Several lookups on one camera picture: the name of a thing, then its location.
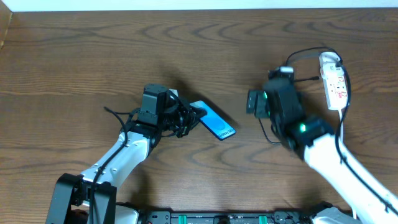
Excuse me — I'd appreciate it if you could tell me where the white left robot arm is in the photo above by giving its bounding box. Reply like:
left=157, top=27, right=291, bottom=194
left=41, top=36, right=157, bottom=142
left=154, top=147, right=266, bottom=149
left=46, top=84, right=206, bottom=223

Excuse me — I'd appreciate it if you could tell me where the white power strip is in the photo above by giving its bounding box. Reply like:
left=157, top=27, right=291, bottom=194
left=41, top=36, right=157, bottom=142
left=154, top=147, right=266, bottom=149
left=319, top=52, right=351, bottom=111

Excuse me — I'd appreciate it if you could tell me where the white USB charger adapter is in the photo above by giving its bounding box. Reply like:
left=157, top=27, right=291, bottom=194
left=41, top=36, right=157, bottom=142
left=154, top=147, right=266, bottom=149
left=319, top=52, right=344, bottom=80

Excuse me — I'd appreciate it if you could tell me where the white power strip cord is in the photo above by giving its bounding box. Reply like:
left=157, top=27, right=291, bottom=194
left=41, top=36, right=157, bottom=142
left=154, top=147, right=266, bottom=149
left=338, top=108, right=346, bottom=141

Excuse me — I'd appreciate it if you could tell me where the blue Galaxy smartphone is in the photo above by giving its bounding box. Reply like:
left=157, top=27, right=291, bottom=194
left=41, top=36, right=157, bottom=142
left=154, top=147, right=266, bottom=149
left=190, top=101, right=236, bottom=141

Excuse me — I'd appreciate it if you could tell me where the black USB charging cable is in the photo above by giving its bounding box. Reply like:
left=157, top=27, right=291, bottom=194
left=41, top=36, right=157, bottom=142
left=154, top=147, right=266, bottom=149
left=257, top=46, right=343, bottom=145

